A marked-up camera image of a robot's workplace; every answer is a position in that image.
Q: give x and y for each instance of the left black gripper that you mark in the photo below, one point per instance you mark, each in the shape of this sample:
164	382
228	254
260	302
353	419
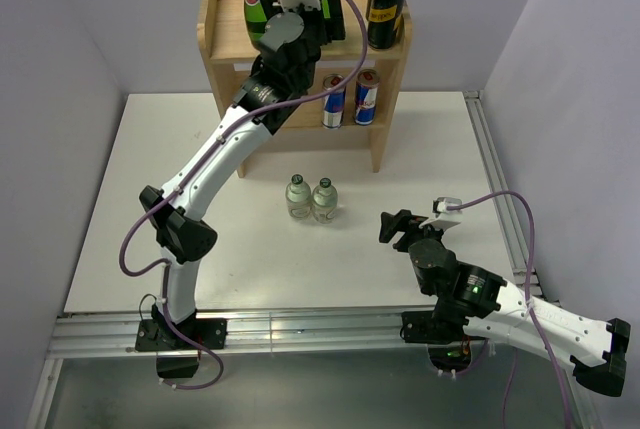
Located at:
335	21

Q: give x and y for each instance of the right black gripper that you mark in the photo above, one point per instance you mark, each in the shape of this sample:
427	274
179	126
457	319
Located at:
404	221

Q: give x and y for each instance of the Red Bull can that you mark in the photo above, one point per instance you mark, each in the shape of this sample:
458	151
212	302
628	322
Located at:
365	98
334	102

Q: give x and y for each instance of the clear Chang bottle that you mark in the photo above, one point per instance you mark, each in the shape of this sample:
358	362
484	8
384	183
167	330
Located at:
324	201
298	197

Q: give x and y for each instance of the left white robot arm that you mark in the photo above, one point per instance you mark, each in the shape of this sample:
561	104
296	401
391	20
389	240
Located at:
256	113

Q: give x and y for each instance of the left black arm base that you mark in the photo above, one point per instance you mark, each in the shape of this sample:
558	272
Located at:
155	337

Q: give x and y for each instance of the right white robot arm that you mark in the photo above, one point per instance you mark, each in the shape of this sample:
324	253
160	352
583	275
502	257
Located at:
472	301

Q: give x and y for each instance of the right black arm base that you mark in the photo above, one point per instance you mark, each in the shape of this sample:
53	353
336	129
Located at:
451	353

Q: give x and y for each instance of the front black yellow can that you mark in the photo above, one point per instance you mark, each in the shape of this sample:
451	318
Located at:
383	23

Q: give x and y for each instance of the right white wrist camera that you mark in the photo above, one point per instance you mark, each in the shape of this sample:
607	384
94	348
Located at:
445	214

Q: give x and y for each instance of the front aluminium rail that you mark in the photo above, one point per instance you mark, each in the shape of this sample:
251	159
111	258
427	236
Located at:
112	335

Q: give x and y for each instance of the aluminium rail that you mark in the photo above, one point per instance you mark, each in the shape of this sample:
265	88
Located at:
505	205
112	335

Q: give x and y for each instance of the right aluminium rail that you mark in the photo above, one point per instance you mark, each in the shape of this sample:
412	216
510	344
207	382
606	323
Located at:
505	205

